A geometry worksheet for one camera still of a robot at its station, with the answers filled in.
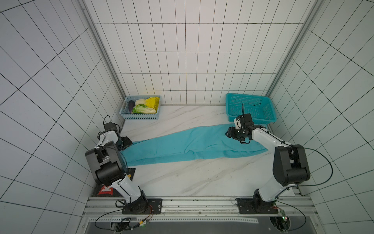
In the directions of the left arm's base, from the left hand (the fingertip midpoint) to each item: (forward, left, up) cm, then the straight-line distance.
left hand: (123, 150), depth 90 cm
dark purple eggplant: (+40, +5, +1) cm, 41 cm away
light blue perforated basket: (+33, +9, 0) cm, 34 cm away
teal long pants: (+6, -54, -1) cm, 55 cm away
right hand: (+11, -65, +4) cm, 66 cm away
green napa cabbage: (+32, -7, +5) cm, 33 cm away
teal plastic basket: (+41, -100, -1) cm, 108 cm away
